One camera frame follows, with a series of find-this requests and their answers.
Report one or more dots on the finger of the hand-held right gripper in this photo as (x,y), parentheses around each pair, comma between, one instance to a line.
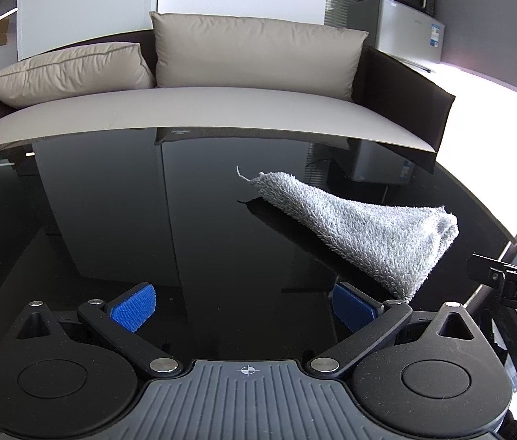
(487,272)

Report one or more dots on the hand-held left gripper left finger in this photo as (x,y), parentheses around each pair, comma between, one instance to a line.
(130,309)

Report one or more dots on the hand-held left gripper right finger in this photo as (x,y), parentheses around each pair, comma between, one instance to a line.
(354,309)

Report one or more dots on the grey terry towel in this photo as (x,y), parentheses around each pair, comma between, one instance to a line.
(363,224)

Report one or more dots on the dark brown sofa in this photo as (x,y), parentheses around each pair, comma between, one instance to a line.
(405,96)

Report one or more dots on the small beige cushion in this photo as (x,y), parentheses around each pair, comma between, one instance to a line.
(70,73)

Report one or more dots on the silver mini fridge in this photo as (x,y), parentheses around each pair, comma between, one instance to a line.
(400,32)

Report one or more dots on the large beige cushion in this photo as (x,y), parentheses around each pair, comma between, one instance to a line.
(253,55)

